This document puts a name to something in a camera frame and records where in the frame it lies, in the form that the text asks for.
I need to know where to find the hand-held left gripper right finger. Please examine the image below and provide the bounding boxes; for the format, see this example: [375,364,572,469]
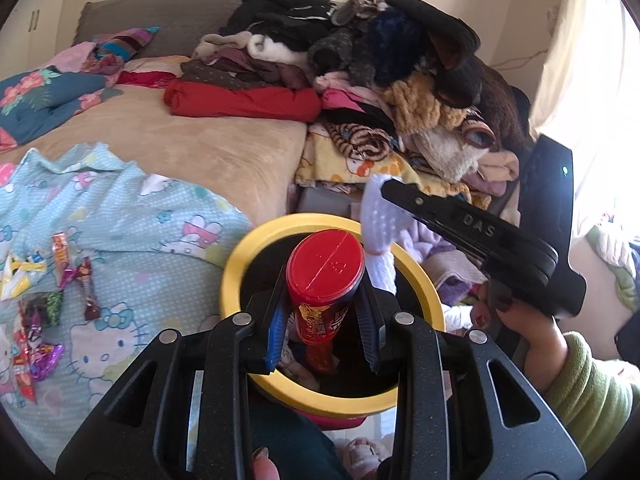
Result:
[355,279,587,480]

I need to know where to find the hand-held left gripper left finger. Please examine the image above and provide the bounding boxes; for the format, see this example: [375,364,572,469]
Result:
[55,275,291,480]

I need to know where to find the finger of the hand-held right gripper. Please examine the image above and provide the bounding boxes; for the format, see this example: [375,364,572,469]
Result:
[380,178,559,283]
[429,221,557,302]

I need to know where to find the red snack tube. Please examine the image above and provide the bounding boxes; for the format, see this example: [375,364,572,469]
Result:
[285,228,366,374]

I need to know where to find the yellow rimmed bin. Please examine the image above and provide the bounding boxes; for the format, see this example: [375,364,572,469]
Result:
[219,212,446,431]

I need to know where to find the white foam fruit net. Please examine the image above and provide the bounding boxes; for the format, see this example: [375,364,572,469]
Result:
[359,174,417,296]

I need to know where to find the foil candy wrappers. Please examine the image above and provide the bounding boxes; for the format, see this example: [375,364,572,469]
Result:
[12,232,104,406]

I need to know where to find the yellow white snack wrapper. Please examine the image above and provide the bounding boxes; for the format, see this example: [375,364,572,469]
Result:
[0,252,49,301]

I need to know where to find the person's right forearm green sleeve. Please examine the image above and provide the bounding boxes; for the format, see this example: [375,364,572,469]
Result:
[542,331,640,467]

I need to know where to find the person's right hand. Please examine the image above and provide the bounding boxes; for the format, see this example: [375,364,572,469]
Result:
[471,280,569,397]

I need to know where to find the person's left hand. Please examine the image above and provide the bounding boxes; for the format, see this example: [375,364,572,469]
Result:
[252,446,282,480]

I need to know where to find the lavender garment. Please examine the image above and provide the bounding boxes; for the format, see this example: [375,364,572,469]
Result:
[399,219,452,262]

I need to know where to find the cream fleece garment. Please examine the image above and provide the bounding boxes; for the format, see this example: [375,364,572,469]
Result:
[409,125,521,184]

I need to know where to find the brown fur garment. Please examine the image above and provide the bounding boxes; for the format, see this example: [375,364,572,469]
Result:
[474,55,531,154]

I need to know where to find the person's teal trouser leg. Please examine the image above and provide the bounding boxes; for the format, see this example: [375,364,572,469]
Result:
[249,400,352,480]

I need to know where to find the pink fluffy slipper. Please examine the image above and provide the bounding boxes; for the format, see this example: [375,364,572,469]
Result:
[344,437,389,479]

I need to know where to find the tan fluffy garment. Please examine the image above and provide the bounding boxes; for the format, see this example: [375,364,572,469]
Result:
[382,72,476,136]

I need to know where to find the tiger striped garment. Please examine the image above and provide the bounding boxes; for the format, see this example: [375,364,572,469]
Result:
[327,122,396,161]

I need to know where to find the cream curtain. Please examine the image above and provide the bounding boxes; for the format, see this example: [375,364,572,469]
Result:
[529,0,640,242]

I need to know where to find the yellow cartoon blanket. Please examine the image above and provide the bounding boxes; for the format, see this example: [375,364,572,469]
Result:
[294,125,491,211]

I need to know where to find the light blue cartoon sheet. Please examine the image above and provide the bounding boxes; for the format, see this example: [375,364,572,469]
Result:
[0,142,254,472]

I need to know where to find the pink garment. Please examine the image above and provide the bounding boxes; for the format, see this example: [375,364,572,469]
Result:
[314,72,396,116]

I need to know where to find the black plush garment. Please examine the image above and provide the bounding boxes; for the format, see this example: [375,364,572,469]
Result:
[384,0,484,109]

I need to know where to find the navy fluffy garment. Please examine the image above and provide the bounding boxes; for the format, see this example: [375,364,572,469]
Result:
[372,10,431,89]

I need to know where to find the tan bed blanket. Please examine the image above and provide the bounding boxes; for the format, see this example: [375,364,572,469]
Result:
[0,85,309,216]

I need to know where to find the dark grey speckled garment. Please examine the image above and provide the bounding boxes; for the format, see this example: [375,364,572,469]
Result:
[307,25,381,86]

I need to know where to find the red folded garment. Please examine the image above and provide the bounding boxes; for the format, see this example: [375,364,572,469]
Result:
[163,80,323,124]

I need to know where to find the grey brown fuzzy garment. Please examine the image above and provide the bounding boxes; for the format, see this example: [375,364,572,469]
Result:
[329,0,389,29]

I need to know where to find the white fleece garment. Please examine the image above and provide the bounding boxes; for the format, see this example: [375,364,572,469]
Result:
[247,33,314,69]

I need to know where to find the dark brown dotted garment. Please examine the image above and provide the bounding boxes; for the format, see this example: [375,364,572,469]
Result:
[179,57,311,92]

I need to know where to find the red embroidered cloth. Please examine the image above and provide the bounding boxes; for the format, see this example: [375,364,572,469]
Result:
[117,70,181,90]

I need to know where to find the black jacket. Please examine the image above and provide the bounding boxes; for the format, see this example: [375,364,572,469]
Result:
[227,0,341,54]

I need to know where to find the beige pillow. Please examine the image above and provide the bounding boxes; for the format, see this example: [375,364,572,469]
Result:
[122,55,194,79]

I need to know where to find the beige garment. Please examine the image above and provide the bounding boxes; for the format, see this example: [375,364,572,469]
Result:
[192,31,254,61]

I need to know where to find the striped colourful pillow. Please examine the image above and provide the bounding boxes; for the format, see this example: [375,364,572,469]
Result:
[92,27,161,74]

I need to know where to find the grey padded headboard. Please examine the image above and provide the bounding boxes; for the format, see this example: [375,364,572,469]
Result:
[75,0,261,56]

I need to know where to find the blue floral quilt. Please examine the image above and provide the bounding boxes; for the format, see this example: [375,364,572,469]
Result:
[0,67,124,154]

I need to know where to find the pink pillow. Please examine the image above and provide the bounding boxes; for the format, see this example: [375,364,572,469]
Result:
[42,42,96,74]

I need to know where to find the white wardrobe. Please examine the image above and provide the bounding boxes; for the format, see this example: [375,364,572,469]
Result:
[0,0,82,84]

